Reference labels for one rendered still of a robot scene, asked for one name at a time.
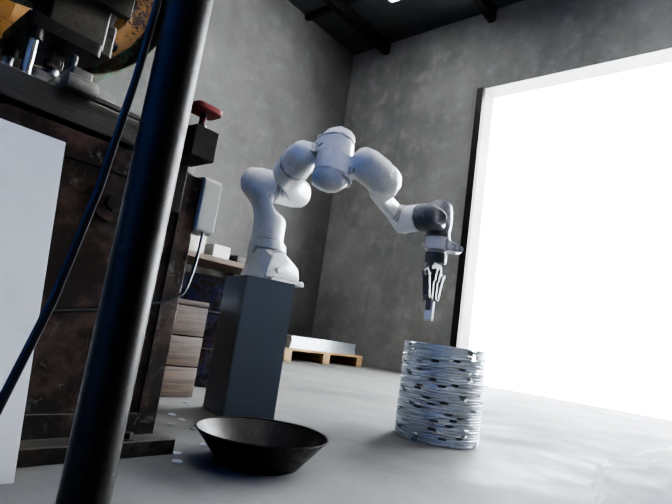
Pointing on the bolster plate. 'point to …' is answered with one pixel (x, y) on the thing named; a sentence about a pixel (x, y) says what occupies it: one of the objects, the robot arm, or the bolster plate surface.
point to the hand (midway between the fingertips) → (429, 310)
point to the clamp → (76, 80)
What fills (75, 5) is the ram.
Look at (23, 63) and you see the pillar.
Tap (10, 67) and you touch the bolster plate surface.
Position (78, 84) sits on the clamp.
